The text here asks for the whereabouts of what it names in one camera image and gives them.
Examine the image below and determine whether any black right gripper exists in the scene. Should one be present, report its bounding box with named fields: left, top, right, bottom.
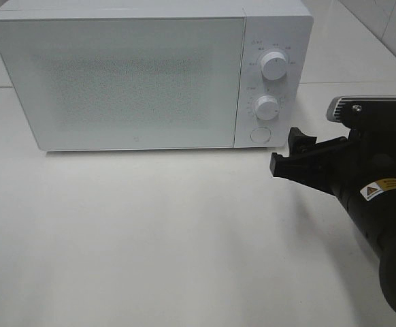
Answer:
left=269, top=127, right=396, bottom=198

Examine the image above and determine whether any round white door button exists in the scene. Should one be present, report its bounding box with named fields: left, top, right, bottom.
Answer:
left=250, top=127, right=271, bottom=144

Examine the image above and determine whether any white microwave door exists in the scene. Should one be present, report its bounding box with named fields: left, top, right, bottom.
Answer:
left=0, top=18, right=244, bottom=151

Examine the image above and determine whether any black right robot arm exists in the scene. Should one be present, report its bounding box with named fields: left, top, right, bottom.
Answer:
left=269, top=127, right=396, bottom=312

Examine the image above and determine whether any lower white control knob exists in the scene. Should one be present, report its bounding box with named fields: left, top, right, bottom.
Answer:
left=253, top=95, right=280, bottom=121

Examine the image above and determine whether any white control knob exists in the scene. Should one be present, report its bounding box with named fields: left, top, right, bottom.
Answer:
left=253, top=95, right=280, bottom=121
left=259, top=49, right=288, bottom=80

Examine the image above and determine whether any upper white control knob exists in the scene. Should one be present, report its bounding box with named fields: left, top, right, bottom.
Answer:
left=259, top=49, right=288, bottom=80

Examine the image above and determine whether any white microwave oven body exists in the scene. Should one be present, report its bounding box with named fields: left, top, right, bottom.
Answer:
left=0, top=1, right=314, bottom=151

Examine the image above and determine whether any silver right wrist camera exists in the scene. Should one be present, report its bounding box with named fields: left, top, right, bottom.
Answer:
left=326, top=95, right=396, bottom=132

